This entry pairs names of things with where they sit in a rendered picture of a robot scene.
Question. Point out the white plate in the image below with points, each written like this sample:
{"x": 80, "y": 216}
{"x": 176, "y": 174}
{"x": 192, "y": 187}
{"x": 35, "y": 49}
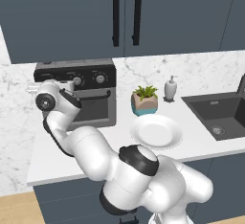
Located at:
{"x": 156, "y": 132}

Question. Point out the black toaster oven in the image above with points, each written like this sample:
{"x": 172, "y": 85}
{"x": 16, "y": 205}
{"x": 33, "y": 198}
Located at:
{"x": 95, "y": 71}

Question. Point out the dark blue base cupboard front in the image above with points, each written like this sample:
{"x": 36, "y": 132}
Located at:
{"x": 228, "y": 186}
{"x": 63, "y": 202}

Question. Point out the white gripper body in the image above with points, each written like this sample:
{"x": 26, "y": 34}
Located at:
{"x": 66, "y": 85}

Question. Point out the dark blue wall cupboard door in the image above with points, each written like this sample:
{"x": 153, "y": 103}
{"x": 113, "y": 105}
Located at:
{"x": 182, "y": 14}
{"x": 63, "y": 17}
{"x": 239, "y": 17}

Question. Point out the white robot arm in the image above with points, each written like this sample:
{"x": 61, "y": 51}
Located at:
{"x": 95, "y": 157}

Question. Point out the dark grey sink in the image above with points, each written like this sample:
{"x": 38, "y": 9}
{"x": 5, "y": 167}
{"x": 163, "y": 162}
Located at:
{"x": 220, "y": 113}

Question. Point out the green plant in pot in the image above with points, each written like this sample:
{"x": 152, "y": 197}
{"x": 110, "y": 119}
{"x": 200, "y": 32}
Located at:
{"x": 144, "y": 101}

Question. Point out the toaster oven glass door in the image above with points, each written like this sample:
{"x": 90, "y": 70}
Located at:
{"x": 95, "y": 111}

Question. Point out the white soap dispenser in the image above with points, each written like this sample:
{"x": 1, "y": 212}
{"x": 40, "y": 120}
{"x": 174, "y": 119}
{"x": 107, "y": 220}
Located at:
{"x": 170, "y": 89}

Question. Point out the grey toaster oven knob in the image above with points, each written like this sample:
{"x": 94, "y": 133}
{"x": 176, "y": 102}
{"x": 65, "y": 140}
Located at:
{"x": 77, "y": 81}
{"x": 100, "y": 78}

